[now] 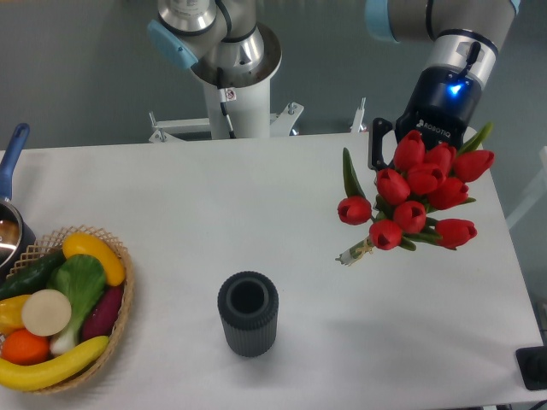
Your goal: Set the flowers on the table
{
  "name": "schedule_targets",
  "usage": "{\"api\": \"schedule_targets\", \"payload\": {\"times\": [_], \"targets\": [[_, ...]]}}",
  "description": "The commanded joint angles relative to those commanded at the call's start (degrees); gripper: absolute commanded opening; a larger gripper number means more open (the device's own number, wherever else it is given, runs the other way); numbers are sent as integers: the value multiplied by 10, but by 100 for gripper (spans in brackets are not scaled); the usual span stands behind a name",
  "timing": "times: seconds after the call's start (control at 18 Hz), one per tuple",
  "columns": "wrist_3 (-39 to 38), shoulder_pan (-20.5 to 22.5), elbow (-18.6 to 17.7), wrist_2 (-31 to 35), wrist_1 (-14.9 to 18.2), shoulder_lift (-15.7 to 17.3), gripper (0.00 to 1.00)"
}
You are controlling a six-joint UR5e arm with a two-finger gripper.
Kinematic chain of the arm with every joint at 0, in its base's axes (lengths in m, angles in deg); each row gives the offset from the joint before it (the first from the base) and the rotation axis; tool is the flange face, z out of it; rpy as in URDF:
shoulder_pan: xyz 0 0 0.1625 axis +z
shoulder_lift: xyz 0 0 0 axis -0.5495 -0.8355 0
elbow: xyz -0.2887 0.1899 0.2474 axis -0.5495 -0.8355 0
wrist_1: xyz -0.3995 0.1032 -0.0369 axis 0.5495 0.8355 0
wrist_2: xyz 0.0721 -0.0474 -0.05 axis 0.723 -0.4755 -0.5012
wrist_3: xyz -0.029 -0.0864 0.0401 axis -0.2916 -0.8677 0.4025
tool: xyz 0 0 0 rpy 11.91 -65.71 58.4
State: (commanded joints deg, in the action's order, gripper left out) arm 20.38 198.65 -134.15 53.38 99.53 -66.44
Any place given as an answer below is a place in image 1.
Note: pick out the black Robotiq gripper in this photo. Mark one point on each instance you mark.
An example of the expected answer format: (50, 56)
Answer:
(440, 108)

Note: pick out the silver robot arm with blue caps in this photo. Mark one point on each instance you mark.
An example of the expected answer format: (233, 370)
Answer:
(467, 36)

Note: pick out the woven wicker basket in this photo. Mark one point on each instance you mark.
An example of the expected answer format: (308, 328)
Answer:
(53, 242)

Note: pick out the dark green cucumber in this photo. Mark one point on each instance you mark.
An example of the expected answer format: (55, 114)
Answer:
(33, 277)

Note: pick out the yellow squash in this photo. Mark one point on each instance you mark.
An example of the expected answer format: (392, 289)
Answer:
(80, 243)

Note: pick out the yellow banana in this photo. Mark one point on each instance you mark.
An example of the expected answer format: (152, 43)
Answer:
(54, 371)

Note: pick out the green bok choy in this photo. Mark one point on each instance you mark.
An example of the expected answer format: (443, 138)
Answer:
(81, 279)

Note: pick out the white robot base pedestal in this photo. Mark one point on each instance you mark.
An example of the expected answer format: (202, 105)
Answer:
(236, 80)

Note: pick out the yellow bell pepper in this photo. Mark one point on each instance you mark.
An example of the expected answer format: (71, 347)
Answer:
(10, 313)

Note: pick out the purple sweet potato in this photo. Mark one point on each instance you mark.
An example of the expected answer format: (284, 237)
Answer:
(101, 320)

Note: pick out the red tulip bouquet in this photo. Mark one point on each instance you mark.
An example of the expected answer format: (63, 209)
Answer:
(419, 182)

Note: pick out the dark grey ribbed vase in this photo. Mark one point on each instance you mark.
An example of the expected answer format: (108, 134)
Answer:
(248, 305)

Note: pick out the orange fruit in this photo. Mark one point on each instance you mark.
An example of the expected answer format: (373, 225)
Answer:
(24, 348)

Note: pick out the black device at table edge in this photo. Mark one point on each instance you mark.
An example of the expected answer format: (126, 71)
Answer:
(532, 365)

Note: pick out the blue handled saucepan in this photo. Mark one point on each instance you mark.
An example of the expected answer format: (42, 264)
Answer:
(16, 235)

